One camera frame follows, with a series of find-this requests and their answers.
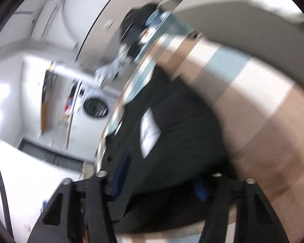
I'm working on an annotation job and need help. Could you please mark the white washing machine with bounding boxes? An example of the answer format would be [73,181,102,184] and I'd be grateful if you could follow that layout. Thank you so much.
[66,86,122,162]

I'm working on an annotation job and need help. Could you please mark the light blue bowl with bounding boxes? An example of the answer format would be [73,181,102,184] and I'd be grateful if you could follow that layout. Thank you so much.
[145,10,165,27]

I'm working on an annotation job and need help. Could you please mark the grey clothes pile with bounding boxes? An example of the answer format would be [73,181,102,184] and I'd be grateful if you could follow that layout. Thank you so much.
[94,53,128,84]

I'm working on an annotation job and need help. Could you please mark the checked tablecloth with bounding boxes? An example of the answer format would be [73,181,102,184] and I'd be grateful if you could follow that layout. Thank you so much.
[95,29,304,243]

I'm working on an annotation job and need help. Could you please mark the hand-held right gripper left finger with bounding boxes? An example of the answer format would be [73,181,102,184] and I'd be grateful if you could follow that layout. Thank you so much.
[27,148,133,243]

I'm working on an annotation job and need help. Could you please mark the black jacket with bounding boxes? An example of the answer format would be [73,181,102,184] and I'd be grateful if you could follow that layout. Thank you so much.
[120,4,165,56]

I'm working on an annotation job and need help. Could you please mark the small table teal cloth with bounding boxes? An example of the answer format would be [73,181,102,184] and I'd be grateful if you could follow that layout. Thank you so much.
[139,13,193,64]

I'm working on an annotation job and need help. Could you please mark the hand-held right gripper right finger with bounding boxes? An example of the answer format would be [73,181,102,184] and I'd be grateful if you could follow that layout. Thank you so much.
[193,173,290,243]

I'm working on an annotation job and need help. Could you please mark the black knit sweater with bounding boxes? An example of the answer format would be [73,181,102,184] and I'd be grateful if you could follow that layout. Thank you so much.
[99,66,233,236]

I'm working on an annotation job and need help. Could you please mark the black cable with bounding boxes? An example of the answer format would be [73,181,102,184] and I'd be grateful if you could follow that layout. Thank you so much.
[0,144,14,243]

